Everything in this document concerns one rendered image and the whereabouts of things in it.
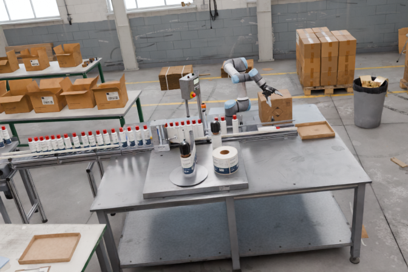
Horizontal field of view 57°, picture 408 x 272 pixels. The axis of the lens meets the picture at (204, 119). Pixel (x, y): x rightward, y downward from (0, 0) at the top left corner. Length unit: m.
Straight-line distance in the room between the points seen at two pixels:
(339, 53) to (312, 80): 0.61
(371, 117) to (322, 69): 1.47
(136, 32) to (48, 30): 2.16
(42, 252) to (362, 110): 4.26
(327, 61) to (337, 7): 2.36
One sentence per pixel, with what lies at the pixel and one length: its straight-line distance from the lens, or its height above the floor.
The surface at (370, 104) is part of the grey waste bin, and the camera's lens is 5.48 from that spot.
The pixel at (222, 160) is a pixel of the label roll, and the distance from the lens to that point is 2.94.
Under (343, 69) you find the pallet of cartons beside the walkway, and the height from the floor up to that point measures 0.41.
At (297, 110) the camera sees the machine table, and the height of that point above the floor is 0.83.
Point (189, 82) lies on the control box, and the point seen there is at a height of 1.45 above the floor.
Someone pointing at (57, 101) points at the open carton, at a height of 0.92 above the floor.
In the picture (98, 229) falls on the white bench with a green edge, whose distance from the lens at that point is 2.87.
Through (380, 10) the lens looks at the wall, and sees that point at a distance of 8.99.
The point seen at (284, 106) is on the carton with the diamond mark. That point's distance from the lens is 3.73.
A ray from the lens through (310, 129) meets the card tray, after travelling 3.74.
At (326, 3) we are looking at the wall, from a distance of 8.71.
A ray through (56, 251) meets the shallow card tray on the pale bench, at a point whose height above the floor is 0.80.
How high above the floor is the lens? 2.53
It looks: 25 degrees down
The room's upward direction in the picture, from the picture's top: 7 degrees counter-clockwise
